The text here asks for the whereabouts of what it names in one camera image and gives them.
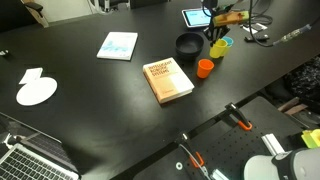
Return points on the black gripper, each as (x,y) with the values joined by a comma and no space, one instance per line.
(213,34)

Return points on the yellow-green plastic cup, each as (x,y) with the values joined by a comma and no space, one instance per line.
(218,48)

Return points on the blue plastic cup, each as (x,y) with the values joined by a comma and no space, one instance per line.
(229,44)

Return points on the orange plastic cup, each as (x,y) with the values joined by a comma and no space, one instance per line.
(205,66)

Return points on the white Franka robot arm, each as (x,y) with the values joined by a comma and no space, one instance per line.
(301,163)

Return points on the stacked black bowls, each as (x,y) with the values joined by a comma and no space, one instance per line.
(189,45)

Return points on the black device on table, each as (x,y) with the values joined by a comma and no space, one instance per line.
(260,38)

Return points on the orange textbook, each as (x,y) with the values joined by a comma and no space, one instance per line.
(167,80)

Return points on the orange black clamp far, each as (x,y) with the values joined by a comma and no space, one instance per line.
(237,116)

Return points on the orange black clamp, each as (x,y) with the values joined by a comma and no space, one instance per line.
(194,156)
(237,116)

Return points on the light blue white book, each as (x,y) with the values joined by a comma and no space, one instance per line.
(118,46)

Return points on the orange black clamp near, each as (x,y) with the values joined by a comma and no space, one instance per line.
(194,156)

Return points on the black perforated mounting board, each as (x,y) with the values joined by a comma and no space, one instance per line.
(226,147)

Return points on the yellow plastic block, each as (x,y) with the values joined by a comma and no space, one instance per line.
(311,138)

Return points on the white paper napkin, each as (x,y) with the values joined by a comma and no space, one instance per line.
(31,75)

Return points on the white round paper plate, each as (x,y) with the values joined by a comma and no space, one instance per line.
(36,91)

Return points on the silver laptop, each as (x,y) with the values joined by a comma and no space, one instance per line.
(29,154)

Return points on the tablet with white frame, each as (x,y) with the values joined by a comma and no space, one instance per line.
(197,17)

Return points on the silver aluminium bracket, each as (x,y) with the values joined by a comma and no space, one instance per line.
(272,144)

